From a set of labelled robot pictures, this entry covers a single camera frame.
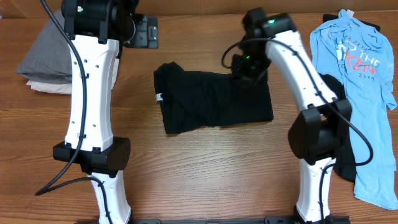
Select black t-shirt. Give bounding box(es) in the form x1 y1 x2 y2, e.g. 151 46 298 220
154 62 274 134

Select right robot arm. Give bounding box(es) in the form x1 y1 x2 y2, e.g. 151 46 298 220
231 7 351 223

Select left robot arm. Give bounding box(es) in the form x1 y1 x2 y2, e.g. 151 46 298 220
53 1 158 223

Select folded white trousers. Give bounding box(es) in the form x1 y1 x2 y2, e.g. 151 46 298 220
26 59 119 95

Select light blue printed t-shirt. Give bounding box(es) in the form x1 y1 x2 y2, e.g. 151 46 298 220
310 9 397 210

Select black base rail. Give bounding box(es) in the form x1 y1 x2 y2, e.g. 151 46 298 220
74 215 352 224

